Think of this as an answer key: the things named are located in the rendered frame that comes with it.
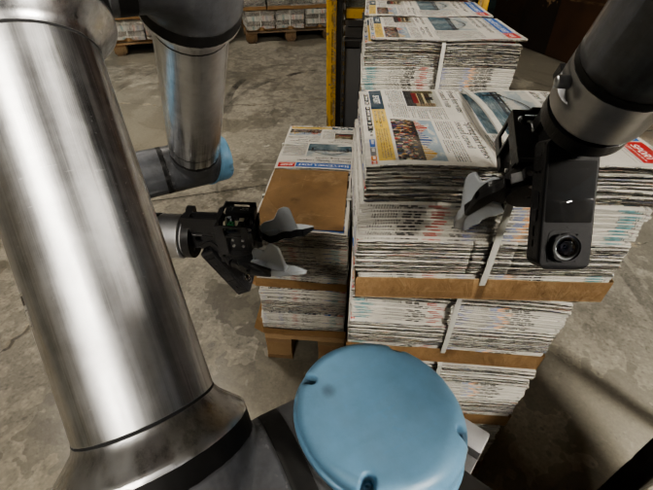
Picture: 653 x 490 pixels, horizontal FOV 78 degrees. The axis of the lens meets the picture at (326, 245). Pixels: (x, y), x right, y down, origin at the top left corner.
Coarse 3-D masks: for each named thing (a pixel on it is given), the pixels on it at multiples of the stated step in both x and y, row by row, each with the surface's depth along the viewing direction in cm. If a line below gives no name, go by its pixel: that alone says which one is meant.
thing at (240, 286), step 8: (208, 248) 68; (208, 256) 67; (216, 256) 67; (216, 264) 68; (224, 264) 69; (224, 272) 70; (232, 272) 70; (240, 272) 72; (224, 280) 71; (232, 280) 71; (240, 280) 71; (248, 280) 73; (232, 288) 72; (240, 288) 72; (248, 288) 72
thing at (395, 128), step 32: (384, 96) 67; (416, 96) 67; (448, 96) 67; (384, 128) 56; (416, 128) 57; (448, 128) 57; (352, 160) 78; (384, 160) 49; (416, 160) 49; (448, 160) 49; (480, 160) 50; (352, 192) 73; (384, 192) 51; (416, 192) 51; (448, 192) 51; (352, 224) 67; (384, 224) 54; (416, 224) 54; (448, 224) 54; (384, 256) 57; (416, 256) 57; (448, 256) 57
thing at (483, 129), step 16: (464, 96) 68; (480, 96) 68; (464, 112) 62; (480, 112) 62; (496, 112) 62; (480, 128) 57; (480, 144) 53; (496, 160) 50; (496, 176) 49; (528, 208) 52; (480, 224) 54; (496, 224) 54; (512, 224) 53; (480, 240) 55; (512, 240) 55; (480, 256) 57; (512, 256) 56; (464, 272) 59; (480, 272) 59; (496, 272) 59
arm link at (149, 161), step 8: (136, 152) 62; (144, 152) 62; (152, 152) 62; (144, 160) 61; (152, 160) 61; (144, 168) 60; (152, 168) 61; (160, 168) 61; (144, 176) 60; (152, 176) 61; (160, 176) 62; (152, 184) 61; (160, 184) 62; (152, 192) 62; (160, 192) 63; (168, 192) 65
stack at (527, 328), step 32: (352, 256) 91; (352, 288) 70; (352, 320) 74; (384, 320) 74; (416, 320) 74; (448, 320) 73; (480, 320) 72; (512, 320) 71; (544, 320) 70; (512, 352) 77; (544, 352) 76; (448, 384) 86; (480, 384) 84; (512, 384) 83
